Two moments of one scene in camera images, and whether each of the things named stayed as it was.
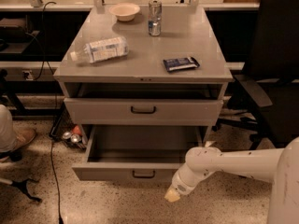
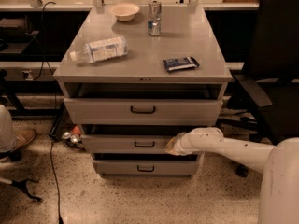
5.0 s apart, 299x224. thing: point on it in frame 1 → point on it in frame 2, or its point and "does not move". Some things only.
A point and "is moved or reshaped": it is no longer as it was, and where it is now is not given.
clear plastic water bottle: x=101 y=50 does not move
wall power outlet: x=30 y=75 does not move
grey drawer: x=124 y=153 is moved or reshaped
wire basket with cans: x=65 y=131 does not move
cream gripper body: x=179 y=186 → x=181 y=143
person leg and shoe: x=12 y=138 does not move
